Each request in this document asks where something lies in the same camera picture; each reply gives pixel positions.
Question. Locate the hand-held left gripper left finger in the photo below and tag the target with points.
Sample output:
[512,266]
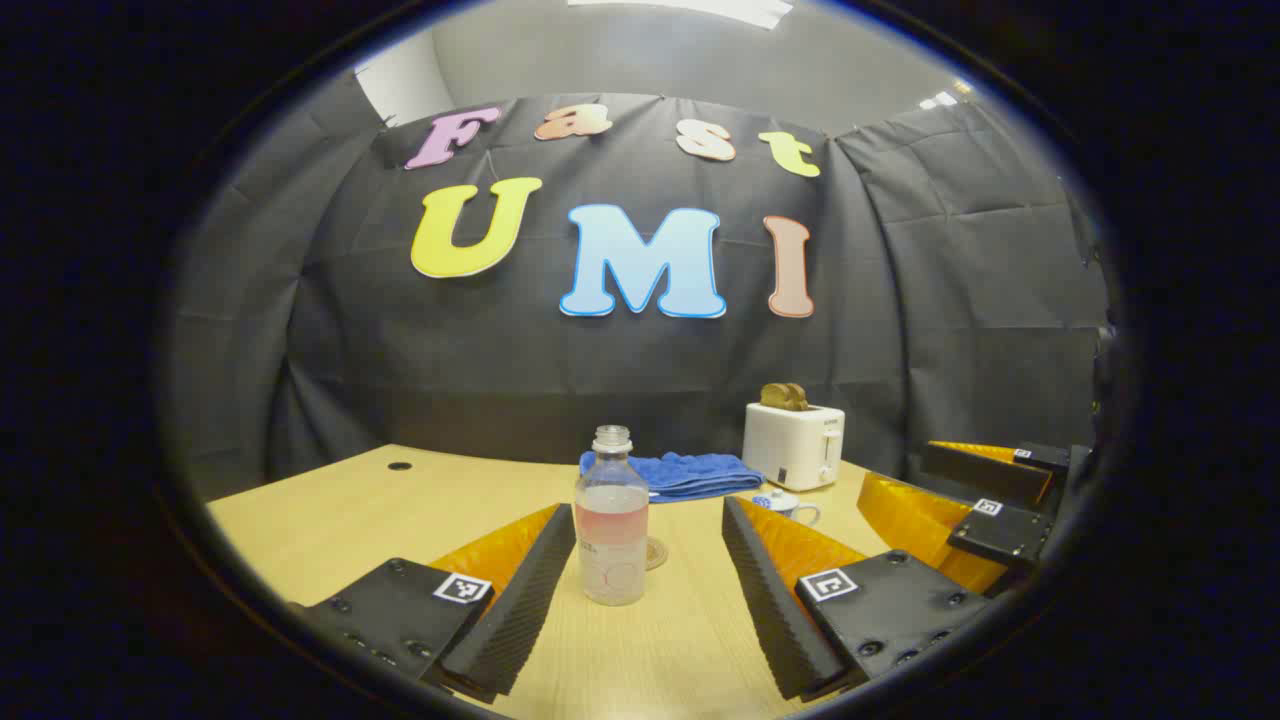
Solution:
[520,600]

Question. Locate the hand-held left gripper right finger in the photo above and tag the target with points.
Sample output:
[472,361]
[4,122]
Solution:
[775,600]

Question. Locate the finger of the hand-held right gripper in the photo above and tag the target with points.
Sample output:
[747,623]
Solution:
[985,475]
[1000,535]

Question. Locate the clear water bottle pink label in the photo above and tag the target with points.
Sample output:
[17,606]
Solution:
[611,540]

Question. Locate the round cork coaster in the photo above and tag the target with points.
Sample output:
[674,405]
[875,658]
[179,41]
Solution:
[657,553]

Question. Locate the blue folded towel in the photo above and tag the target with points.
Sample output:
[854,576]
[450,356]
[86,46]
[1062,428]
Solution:
[690,472]

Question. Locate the white toaster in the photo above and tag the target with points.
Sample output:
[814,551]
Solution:
[790,445]

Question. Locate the brown bread slices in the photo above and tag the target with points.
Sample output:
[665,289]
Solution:
[783,397]

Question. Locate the black backdrop cloth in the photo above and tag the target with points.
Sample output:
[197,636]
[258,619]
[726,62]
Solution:
[620,370]

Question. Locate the white ceiling light panel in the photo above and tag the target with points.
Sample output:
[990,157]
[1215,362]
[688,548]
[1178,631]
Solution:
[700,8]

